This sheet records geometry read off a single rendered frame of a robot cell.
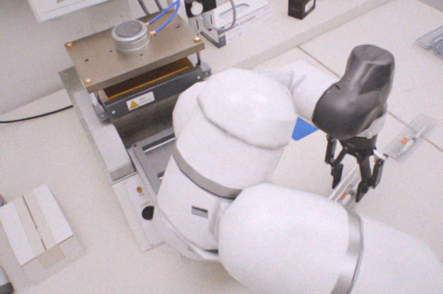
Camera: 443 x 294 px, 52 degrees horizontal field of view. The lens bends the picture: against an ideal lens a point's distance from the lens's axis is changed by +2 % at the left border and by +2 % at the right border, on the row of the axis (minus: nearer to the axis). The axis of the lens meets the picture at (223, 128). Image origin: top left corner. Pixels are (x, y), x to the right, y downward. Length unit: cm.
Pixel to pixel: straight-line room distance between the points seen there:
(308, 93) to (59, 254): 65
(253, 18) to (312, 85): 77
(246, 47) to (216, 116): 110
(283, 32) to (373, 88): 78
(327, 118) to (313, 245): 43
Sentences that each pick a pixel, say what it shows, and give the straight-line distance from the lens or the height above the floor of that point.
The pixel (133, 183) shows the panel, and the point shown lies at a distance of 100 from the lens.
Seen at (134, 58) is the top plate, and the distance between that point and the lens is 99.
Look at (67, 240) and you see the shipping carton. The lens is 107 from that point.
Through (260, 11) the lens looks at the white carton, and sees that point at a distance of 155.
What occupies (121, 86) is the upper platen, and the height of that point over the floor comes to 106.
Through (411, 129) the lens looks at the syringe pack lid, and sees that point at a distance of 129.
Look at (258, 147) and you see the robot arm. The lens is 41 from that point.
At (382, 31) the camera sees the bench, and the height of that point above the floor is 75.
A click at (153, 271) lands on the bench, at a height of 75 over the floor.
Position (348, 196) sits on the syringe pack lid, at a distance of 112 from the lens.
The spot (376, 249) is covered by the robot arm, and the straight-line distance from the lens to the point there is 41.
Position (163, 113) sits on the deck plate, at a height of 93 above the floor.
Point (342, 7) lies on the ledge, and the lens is 169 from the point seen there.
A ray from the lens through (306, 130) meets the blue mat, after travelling 128.
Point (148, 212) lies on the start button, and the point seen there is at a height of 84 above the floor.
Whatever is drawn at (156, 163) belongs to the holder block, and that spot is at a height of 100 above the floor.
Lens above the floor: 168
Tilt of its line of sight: 46 degrees down
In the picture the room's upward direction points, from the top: 8 degrees counter-clockwise
